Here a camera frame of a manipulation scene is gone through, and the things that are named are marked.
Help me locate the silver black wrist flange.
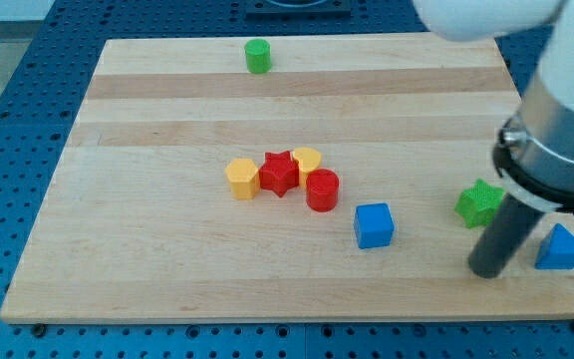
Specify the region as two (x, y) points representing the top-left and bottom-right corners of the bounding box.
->
(492, 74), (574, 214)

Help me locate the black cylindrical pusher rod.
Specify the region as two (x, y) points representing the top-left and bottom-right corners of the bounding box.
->
(467, 194), (544, 279)

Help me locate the green star block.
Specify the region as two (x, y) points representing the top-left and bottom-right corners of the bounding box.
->
(454, 179), (504, 228)

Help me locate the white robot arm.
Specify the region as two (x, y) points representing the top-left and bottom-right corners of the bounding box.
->
(414, 0), (574, 278)

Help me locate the red star block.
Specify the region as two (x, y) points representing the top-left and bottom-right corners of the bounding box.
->
(259, 151), (299, 197)

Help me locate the blue triangle block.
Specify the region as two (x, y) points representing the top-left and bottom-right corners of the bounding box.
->
(534, 223), (574, 270)

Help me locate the blue cube block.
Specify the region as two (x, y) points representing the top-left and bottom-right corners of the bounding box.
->
(354, 202), (396, 249)

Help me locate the red cylinder block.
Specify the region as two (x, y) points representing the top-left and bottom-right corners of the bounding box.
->
(306, 169), (340, 212)

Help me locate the wooden board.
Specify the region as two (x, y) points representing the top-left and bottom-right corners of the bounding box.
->
(0, 33), (574, 324)

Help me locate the yellow heart block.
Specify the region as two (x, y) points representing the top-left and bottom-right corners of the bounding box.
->
(292, 147), (323, 189)

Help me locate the yellow hexagon block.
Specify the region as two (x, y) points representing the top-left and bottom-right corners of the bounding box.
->
(225, 158), (260, 199)

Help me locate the green cylinder block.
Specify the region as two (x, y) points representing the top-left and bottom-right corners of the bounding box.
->
(244, 38), (272, 74)

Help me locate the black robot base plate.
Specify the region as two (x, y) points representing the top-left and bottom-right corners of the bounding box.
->
(243, 0), (353, 18)

